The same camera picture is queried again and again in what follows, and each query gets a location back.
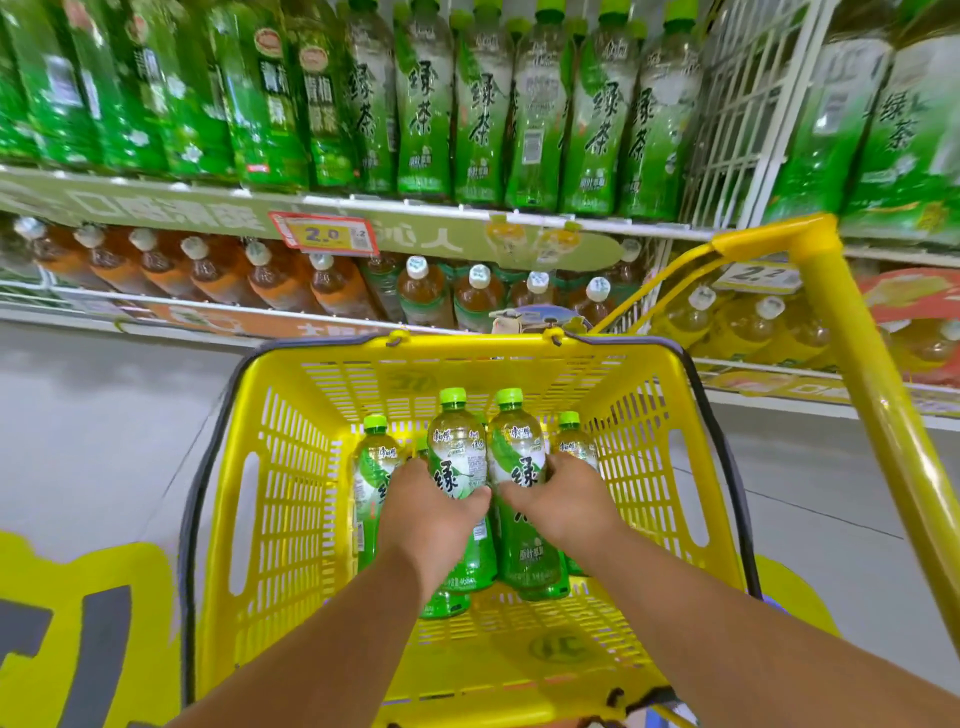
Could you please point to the person's left hand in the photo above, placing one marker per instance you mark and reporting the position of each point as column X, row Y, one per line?
column 427, row 521

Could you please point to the person's right hand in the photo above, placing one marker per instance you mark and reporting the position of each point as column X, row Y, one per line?
column 566, row 506

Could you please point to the person's right thumb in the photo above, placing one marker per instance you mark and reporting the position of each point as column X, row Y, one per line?
column 519, row 493

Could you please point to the person's left thumb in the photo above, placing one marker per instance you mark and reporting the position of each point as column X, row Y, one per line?
column 474, row 501

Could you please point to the green tea bottle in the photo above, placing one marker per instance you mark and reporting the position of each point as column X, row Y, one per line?
column 525, row 555
column 459, row 450
column 577, row 442
column 444, row 604
column 371, row 480

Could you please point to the person's left forearm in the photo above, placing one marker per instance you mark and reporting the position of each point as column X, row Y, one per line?
column 322, row 645

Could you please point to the person's right forearm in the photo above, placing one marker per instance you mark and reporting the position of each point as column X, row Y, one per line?
column 750, row 645

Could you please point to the yellow plastic shopping basket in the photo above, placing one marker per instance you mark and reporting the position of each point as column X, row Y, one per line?
column 300, row 487

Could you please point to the row of white-cap green-label bottles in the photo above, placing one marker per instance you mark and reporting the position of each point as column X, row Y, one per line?
column 480, row 292

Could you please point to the orange shelf edge strip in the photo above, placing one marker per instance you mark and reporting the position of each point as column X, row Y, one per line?
column 247, row 322

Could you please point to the row of yellow drink bottles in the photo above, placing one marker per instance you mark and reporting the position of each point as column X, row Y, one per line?
column 757, row 326

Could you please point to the red and yellow price tag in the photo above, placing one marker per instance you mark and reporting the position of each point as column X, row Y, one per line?
column 324, row 234

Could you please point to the white price tag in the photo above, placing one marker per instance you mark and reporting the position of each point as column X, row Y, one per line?
column 757, row 275

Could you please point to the row of amber orange-label bottles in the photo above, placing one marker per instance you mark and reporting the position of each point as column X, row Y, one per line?
column 195, row 270

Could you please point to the row of light green bottles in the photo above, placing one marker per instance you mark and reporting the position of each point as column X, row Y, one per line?
column 480, row 105

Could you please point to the yellow floor sticker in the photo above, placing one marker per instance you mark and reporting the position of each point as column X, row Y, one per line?
column 82, row 637

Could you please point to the green shelf edge strip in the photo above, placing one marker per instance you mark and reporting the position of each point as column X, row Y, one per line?
column 150, row 204

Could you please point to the red shelf edge strip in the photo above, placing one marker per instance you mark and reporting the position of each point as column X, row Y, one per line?
column 911, row 292

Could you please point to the group of large green bottles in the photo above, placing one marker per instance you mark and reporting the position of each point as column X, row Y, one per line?
column 870, row 120

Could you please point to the row of dark green bottles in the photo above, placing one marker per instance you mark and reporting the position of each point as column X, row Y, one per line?
column 150, row 90

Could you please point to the yellow metal cart frame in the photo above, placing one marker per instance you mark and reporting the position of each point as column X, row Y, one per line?
column 877, row 390

